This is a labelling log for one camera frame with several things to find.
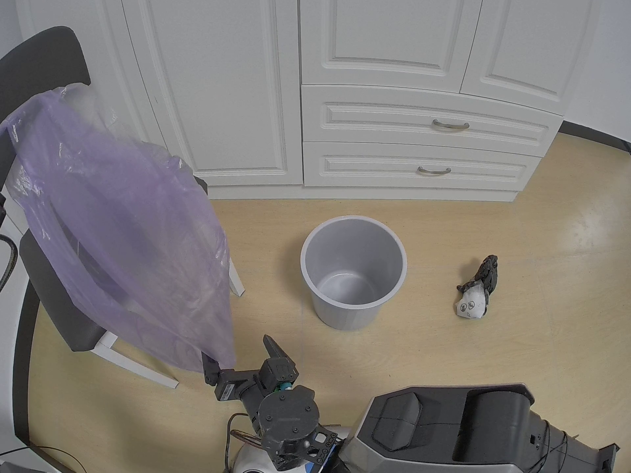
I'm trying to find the white chair with grey cushions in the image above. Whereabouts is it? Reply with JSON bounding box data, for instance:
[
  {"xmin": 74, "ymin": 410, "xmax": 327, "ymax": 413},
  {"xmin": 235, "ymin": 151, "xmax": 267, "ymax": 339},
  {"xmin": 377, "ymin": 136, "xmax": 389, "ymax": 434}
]
[{"xmin": 0, "ymin": 26, "xmax": 245, "ymax": 389}]

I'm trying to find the black cable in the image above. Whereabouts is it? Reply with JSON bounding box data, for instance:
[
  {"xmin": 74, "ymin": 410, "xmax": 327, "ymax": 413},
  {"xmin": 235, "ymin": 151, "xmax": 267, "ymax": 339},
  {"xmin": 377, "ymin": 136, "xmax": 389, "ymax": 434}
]
[
  {"xmin": 226, "ymin": 412, "xmax": 263, "ymax": 473},
  {"xmin": 0, "ymin": 235, "xmax": 19, "ymax": 294}
]

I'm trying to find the purple plastic bag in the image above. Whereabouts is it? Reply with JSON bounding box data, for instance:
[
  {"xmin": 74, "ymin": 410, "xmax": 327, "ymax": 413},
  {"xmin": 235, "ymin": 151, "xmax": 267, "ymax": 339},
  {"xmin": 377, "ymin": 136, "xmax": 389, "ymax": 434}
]
[{"xmin": 0, "ymin": 83, "xmax": 236, "ymax": 373}]

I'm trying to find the black plastic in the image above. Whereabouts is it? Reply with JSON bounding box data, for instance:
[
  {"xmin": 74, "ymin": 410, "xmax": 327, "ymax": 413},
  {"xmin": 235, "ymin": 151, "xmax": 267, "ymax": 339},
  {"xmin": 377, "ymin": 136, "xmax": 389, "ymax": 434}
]
[{"xmin": 457, "ymin": 254, "xmax": 500, "ymax": 315}]

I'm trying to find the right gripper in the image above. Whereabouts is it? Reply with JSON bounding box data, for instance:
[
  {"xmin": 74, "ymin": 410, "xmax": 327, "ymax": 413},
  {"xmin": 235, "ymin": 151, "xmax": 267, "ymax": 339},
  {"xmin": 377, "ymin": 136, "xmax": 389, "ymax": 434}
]
[{"xmin": 200, "ymin": 334, "xmax": 296, "ymax": 413}]

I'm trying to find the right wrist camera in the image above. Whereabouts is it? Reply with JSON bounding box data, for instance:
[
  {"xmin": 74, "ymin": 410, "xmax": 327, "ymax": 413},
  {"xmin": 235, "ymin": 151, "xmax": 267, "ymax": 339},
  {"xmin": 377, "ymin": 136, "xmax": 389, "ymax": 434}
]
[{"xmin": 257, "ymin": 357, "xmax": 300, "ymax": 394}]

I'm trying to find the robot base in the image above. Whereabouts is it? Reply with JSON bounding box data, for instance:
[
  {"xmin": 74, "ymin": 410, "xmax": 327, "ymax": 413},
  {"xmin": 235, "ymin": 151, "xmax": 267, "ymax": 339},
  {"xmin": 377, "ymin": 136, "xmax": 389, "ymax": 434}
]
[{"xmin": 232, "ymin": 424, "xmax": 353, "ymax": 473}]

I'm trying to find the white printed wrapper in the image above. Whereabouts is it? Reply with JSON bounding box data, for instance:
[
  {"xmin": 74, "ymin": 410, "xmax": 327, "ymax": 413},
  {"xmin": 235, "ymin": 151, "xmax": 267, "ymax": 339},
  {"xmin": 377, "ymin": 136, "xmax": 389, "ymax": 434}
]
[{"xmin": 455, "ymin": 284, "xmax": 489, "ymax": 320}]

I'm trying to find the white wardrobe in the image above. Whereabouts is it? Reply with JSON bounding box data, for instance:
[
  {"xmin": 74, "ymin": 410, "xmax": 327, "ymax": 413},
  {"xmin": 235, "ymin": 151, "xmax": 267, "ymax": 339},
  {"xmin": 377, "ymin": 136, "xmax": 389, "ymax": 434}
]
[{"xmin": 15, "ymin": 0, "xmax": 599, "ymax": 203}]

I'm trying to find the white trash bin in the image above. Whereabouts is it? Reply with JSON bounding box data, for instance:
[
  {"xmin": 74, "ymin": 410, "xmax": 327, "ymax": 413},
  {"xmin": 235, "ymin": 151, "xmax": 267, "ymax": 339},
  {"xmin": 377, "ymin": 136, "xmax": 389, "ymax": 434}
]
[{"xmin": 301, "ymin": 216, "xmax": 408, "ymax": 331}]

